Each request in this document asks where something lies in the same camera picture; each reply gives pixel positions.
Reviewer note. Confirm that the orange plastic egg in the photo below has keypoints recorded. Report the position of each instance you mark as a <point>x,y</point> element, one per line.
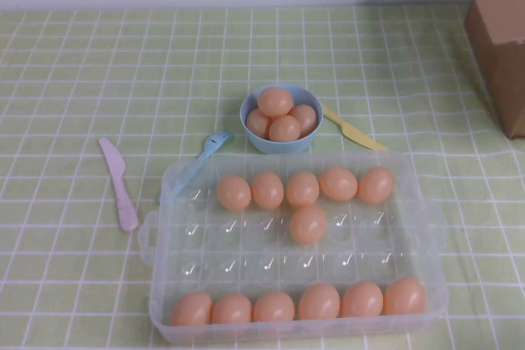
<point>362,299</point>
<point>307,118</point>
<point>267,189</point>
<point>284,128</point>
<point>274,307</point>
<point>302,188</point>
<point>231,310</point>
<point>191,309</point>
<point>338,184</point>
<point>404,296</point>
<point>234,192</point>
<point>308,224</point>
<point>275,101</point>
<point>375,185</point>
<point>256,124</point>
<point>319,302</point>

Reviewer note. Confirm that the clear plastic egg box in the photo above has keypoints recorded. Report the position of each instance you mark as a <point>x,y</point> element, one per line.
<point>246,243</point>

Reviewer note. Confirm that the brown cardboard box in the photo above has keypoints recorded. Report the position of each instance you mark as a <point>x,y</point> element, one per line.
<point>500,59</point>

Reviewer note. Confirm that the light blue bowl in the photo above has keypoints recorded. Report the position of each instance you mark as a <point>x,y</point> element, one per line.
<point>283,146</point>

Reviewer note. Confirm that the light blue plastic fork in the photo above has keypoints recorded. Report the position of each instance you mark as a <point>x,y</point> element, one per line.
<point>213,145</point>

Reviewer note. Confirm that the yellow plastic knife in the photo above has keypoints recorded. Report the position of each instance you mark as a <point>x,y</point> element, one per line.
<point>352,133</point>

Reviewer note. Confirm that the pink plastic knife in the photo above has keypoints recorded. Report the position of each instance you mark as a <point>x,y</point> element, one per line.
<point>119,186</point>

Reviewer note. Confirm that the green checked tablecloth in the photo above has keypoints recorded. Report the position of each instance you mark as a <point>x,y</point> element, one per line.
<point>61,79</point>

